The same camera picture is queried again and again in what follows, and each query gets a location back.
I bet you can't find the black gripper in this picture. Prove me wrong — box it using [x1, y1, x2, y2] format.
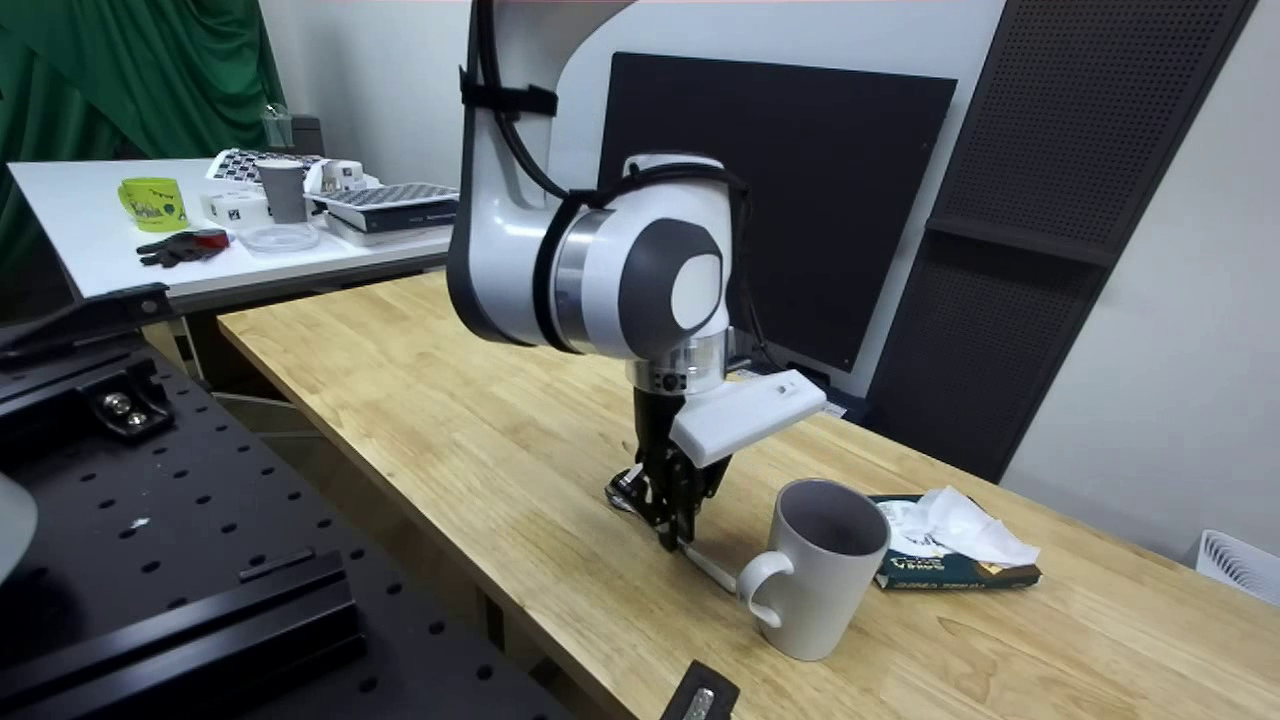
[603, 388, 731, 553]

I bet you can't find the white ceramic mug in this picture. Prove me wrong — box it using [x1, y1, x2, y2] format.
[738, 476, 895, 664]

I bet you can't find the crumpled white tissue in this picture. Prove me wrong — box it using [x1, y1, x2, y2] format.
[879, 483, 1044, 571]

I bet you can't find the black computer monitor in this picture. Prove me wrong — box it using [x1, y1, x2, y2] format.
[597, 48, 984, 406]

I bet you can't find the black and white keyboard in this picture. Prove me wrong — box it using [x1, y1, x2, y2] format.
[312, 180, 472, 242]

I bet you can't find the silver device on side table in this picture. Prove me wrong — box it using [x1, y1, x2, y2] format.
[204, 140, 393, 205]

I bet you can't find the clear round lid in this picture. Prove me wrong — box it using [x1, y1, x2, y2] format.
[236, 221, 328, 259]

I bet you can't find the black perforated breadboard table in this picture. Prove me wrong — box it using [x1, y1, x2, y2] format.
[0, 286, 594, 720]

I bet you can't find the grey cup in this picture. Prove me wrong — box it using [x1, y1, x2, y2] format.
[251, 154, 312, 229]

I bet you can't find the small white box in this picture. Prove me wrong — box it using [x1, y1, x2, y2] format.
[199, 185, 271, 229]

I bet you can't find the clear bottle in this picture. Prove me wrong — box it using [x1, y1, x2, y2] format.
[260, 98, 297, 154]

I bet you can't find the black and red tool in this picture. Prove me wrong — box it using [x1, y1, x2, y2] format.
[133, 229, 232, 273]

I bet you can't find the white plastic bin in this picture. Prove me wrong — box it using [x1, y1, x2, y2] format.
[1193, 529, 1280, 612]

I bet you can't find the yellow green pouch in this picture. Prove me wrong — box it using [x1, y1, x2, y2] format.
[118, 171, 192, 242]

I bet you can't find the black metal bar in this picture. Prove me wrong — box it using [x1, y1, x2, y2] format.
[0, 280, 175, 373]

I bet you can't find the grey round disc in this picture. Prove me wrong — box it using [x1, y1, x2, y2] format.
[0, 474, 41, 588]

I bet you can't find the white side table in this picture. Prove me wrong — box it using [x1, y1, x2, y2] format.
[3, 156, 466, 322]

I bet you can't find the green curtain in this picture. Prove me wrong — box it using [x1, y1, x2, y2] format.
[0, 0, 292, 291]

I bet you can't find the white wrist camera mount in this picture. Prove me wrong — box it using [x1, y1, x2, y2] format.
[664, 367, 832, 474]

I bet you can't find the small black metal bracket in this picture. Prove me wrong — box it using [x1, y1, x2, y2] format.
[659, 657, 741, 720]

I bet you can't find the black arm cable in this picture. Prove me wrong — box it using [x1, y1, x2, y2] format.
[455, 0, 775, 373]

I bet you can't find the black perforated wall panel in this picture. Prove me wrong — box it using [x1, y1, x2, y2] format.
[859, 0, 1263, 490]

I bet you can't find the black aluminium rail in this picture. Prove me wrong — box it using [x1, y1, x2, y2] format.
[0, 550, 368, 720]

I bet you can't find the black bracket with screws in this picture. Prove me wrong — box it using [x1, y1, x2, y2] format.
[84, 377, 175, 443]

